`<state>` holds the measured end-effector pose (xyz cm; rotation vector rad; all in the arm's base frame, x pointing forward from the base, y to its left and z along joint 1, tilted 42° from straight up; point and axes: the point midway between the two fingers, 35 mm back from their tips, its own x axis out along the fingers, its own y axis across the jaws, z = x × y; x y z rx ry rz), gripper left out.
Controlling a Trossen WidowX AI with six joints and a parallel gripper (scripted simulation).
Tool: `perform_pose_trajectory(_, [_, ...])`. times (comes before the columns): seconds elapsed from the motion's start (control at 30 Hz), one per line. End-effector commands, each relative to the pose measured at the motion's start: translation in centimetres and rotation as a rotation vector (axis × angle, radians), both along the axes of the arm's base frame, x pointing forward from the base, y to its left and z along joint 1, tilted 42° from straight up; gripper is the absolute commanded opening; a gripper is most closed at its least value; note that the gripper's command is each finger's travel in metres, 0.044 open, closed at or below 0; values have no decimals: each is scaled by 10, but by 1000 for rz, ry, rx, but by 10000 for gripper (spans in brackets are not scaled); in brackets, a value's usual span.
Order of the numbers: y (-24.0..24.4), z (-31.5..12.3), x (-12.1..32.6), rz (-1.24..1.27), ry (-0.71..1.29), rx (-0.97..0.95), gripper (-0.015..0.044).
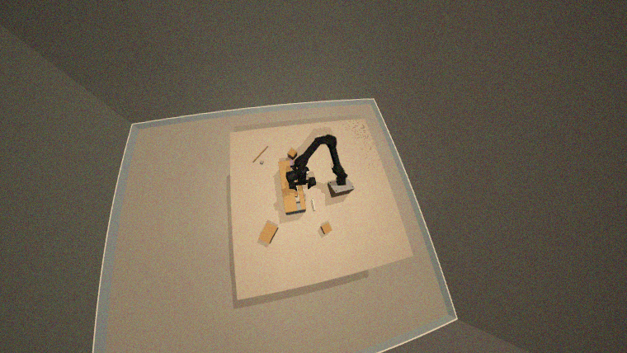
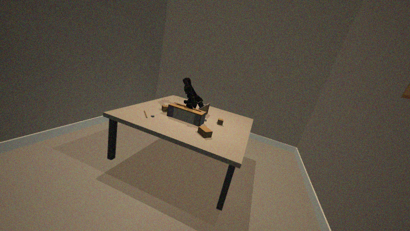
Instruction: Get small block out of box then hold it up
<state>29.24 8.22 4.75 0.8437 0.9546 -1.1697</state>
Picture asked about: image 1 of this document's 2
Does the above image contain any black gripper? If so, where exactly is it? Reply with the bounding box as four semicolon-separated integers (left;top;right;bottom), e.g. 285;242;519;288
289;177;316;191

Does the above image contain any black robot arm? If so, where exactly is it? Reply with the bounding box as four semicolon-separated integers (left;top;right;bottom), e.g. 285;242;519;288
285;134;348;186

